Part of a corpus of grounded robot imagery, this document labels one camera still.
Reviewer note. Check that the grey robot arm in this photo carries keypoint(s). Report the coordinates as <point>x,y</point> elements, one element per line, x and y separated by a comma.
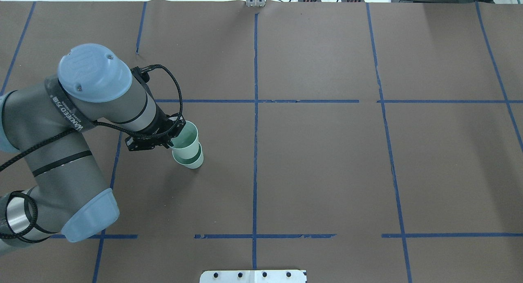
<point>45,123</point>

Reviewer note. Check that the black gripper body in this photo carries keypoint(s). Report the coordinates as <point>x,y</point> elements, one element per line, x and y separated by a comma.
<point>160,126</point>

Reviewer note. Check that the green cup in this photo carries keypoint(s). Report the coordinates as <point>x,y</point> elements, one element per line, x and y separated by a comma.
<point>192,163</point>
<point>186,144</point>

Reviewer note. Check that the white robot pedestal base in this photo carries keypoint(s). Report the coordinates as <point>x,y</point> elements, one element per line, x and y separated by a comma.
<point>254,276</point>

